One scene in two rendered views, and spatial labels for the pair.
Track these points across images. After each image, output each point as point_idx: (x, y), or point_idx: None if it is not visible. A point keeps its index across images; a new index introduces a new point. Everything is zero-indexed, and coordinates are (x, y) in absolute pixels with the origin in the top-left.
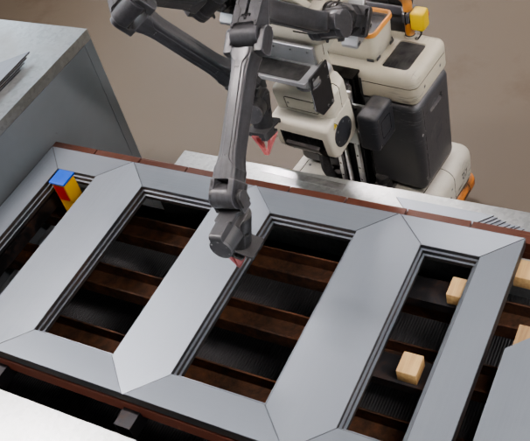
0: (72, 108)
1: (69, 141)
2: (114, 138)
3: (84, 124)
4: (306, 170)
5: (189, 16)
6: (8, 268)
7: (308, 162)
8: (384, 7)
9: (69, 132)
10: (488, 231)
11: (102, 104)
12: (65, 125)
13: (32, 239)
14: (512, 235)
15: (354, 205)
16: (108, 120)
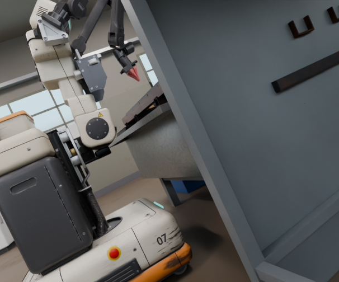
0: (197, 0)
1: (230, 23)
2: (200, 96)
3: (205, 32)
4: (104, 240)
5: (88, 2)
6: None
7: (94, 247)
8: None
9: (222, 15)
10: (128, 111)
11: (170, 45)
12: (218, 4)
13: (324, 43)
14: (126, 112)
15: (141, 98)
16: (183, 70)
